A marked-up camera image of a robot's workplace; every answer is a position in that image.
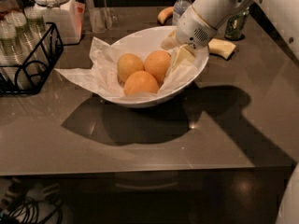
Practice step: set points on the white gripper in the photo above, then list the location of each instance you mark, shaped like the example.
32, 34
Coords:
193, 30

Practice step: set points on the orange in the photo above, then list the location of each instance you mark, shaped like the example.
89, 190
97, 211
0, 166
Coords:
157, 64
140, 81
127, 64

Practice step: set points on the white ceramic bowl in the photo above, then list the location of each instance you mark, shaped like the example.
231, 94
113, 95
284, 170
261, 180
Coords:
142, 43

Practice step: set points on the yellow banana at back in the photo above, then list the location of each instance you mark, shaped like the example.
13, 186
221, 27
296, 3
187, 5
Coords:
165, 14

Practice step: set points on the upright clear water bottle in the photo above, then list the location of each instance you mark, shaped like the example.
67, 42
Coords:
179, 8

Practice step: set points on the peeled banana piece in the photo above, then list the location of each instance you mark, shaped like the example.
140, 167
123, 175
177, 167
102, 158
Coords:
221, 48

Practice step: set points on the green soda can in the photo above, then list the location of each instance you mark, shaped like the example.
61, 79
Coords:
235, 25

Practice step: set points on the white paper liner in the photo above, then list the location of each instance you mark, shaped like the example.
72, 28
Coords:
93, 79

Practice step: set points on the clear acrylic stand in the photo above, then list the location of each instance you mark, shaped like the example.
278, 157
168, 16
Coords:
99, 15

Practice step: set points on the white lidded jar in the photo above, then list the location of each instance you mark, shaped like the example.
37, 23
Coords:
67, 15

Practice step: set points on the stacked clear plastic cups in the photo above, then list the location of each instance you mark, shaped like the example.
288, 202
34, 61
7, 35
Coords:
22, 60

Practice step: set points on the black wire rack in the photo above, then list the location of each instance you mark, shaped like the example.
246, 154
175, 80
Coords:
52, 45

